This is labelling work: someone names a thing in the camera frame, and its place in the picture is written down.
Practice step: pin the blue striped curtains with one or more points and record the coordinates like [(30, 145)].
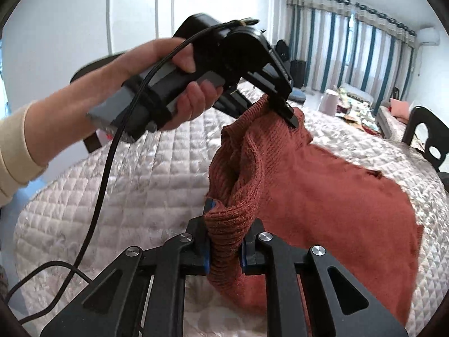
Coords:
[(336, 42)]

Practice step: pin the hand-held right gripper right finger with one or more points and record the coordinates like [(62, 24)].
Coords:
[(250, 256)]

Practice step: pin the pink pillow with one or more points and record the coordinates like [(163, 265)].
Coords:
[(400, 107)]

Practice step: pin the person's left hand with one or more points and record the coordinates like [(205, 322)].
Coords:
[(140, 56)]

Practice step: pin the blue round stool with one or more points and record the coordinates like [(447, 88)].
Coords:
[(298, 95)]

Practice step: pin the black backpack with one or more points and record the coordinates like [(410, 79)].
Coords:
[(282, 50)]

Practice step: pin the rust red knit sweater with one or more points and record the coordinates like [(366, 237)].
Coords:
[(315, 200)]

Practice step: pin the person's left forearm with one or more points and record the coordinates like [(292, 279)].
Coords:
[(21, 140)]

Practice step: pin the beige quilted cover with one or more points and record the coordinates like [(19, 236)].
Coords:
[(140, 182)]

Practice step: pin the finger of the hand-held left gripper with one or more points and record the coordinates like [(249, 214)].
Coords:
[(235, 103), (286, 108)]

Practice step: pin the white air conditioner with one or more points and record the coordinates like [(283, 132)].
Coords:
[(429, 37)]

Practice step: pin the cluttered coffee table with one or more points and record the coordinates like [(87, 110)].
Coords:
[(357, 108)]

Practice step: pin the black suitcase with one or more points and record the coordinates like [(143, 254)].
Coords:
[(298, 73)]

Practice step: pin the white pink appliance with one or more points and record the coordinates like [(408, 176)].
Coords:
[(329, 101)]

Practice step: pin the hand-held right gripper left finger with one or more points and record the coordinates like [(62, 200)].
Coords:
[(196, 249)]

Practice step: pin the black chair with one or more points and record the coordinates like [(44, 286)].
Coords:
[(415, 119)]

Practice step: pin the covered sofa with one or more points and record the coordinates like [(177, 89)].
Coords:
[(389, 119)]

